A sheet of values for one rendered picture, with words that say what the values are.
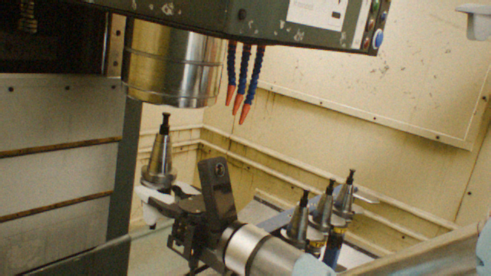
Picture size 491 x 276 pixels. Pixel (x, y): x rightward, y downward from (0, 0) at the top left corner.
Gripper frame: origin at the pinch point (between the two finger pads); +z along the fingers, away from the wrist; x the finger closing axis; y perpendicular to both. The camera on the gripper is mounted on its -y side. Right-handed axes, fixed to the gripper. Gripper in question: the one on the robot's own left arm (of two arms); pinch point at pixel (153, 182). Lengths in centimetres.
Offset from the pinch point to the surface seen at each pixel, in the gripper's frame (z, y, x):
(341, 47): -21.6, -29.3, 15.4
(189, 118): 79, 20, 93
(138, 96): -2.4, -16.9, -7.8
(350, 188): -19.7, 3.3, 44.5
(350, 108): 6, -6, 99
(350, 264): -12, 49, 93
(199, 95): -8.8, -18.5, -1.7
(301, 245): -20.9, 9.8, 21.5
